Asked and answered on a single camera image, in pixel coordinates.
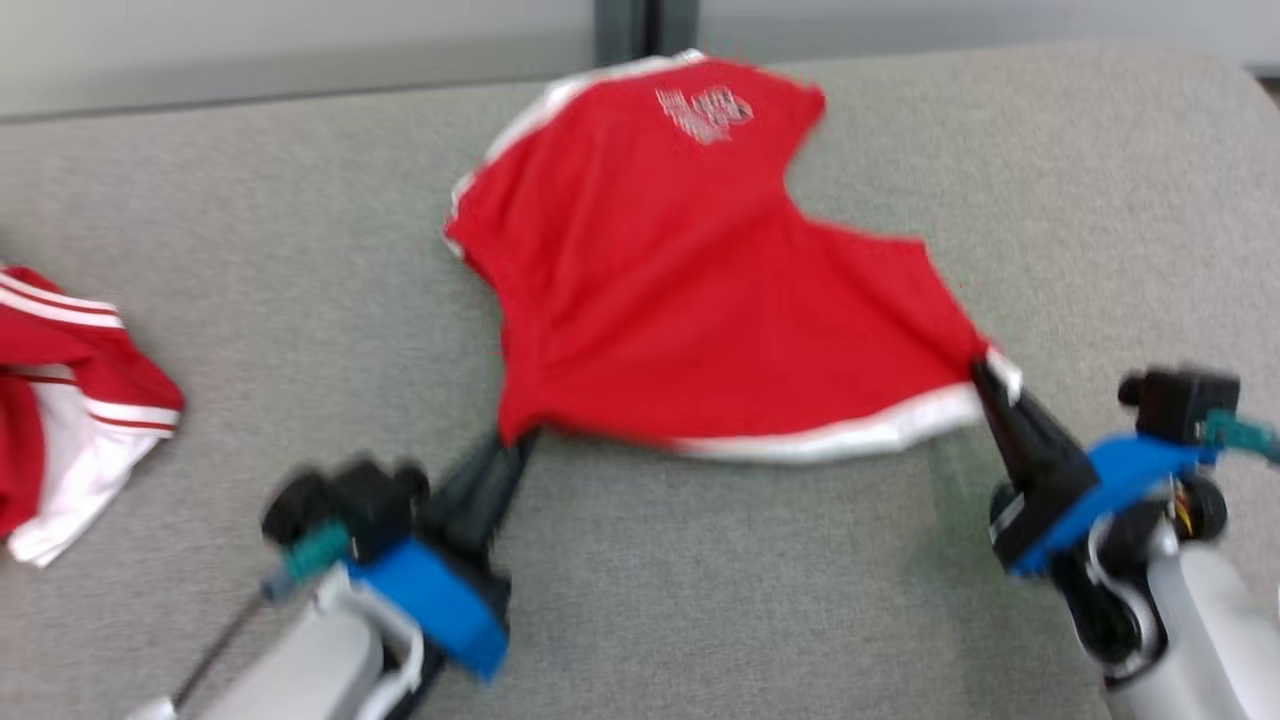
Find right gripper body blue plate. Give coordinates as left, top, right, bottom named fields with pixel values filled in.
left=988, top=433, right=1213, bottom=581

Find teal right camera connector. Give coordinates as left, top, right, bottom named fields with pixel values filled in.
left=1200, top=408, right=1280, bottom=463

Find teal camera connector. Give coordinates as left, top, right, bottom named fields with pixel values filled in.
left=1200, top=408, right=1280, bottom=463
left=265, top=520, right=353, bottom=601

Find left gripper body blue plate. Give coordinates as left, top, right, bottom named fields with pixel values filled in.
left=348, top=518, right=513, bottom=685

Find red jersey with white stripes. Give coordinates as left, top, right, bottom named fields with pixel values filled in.
left=0, top=262, right=187, bottom=569

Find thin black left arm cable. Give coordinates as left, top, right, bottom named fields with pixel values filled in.
left=165, top=585, right=291, bottom=711

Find teal left camera connector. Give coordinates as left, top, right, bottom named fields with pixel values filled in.
left=265, top=520, right=353, bottom=601

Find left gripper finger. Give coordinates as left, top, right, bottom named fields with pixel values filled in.
left=430, top=432, right=516, bottom=531
left=465, top=432, right=541, bottom=561

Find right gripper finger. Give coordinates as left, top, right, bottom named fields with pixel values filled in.
left=972, top=362, right=1046, bottom=491
left=985, top=362, right=1096, bottom=471

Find grey double partition post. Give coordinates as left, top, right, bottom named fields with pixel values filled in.
left=594, top=0, right=701, bottom=67

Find red shorts with logo print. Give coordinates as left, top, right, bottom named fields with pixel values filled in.
left=443, top=48, right=1024, bottom=467

